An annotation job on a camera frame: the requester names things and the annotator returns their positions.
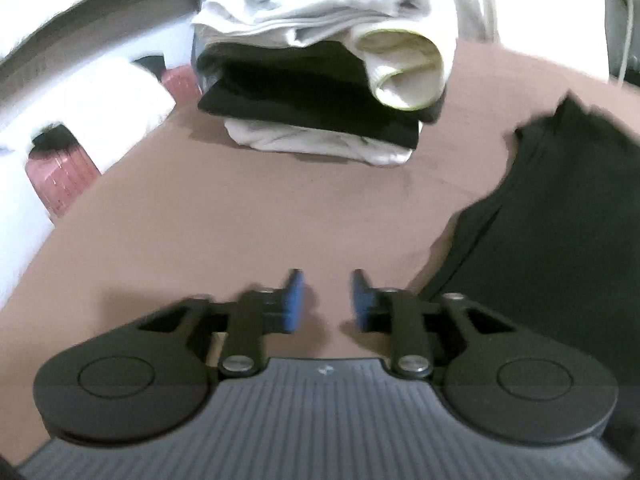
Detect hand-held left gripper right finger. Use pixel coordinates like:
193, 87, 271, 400
352, 269, 519, 379

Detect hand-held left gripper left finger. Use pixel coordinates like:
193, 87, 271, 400
137, 269, 306, 379

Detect black garment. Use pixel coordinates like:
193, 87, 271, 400
196, 42, 447, 152
417, 91, 640, 413

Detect white folded shirt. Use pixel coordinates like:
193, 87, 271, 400
222, 119, 417, 169

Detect black folded garment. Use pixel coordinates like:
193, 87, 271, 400
196, 42, 447, 152

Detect cream rolled garment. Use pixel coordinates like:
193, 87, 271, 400
357, 27, 447, 112

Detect white bedding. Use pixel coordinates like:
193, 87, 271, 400
0, 55, 177, 306

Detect white folded garment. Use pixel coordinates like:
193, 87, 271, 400
192, 0, 458, 63

